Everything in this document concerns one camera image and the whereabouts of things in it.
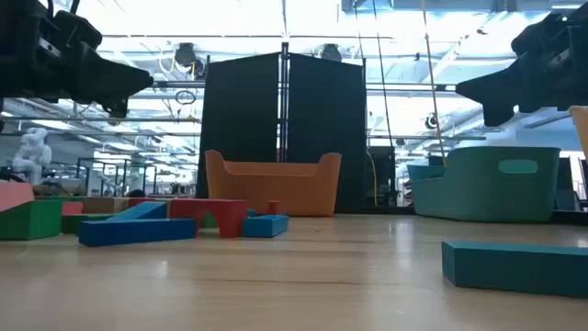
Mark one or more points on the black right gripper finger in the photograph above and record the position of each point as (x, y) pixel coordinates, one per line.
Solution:
(500, 117)
(505, 87)

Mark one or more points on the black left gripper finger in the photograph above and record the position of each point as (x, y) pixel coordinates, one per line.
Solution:
(117, 108)
(110, 78)

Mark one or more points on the red wooden arch block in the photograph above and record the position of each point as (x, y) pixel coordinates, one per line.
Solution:
(234, 216)

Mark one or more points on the small red wooden block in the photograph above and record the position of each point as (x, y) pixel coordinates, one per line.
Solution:
(273, 208)

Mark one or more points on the orange plastic bin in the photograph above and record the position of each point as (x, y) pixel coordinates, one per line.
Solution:
(294, 193)

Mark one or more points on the teal plastic bin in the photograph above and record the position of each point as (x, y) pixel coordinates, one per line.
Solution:
(482, 197)

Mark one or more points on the white humanoid robot figure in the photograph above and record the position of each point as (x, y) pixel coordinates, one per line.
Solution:
(32, 154)

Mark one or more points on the tan wooden block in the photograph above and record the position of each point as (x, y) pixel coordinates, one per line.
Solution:
(103, 205)

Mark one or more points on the black equipment cabinet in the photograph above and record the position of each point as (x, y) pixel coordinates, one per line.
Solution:
(385, 179)

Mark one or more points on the orange-red wooden block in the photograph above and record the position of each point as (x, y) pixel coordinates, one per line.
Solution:
(14, 197)

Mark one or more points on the small green wooden block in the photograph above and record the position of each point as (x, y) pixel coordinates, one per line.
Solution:
(210, 221)

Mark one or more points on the teal wooden block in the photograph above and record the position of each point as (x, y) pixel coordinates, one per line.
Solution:
(514, 271)

